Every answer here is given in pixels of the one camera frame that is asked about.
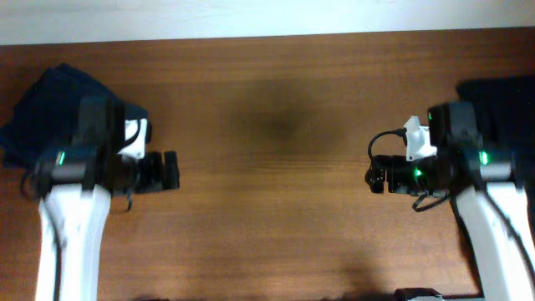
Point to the dark blue shorts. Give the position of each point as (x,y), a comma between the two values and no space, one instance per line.
(48,113)

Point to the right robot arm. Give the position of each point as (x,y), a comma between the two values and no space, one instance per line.
(449,160)

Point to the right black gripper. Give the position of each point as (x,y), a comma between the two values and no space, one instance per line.
(394,176)

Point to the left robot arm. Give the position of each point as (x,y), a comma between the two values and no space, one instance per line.
(75,183)

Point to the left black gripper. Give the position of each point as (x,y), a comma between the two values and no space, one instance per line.
(158,176)

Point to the dark blue clothes pile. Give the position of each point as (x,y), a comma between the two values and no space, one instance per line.
(505,117)

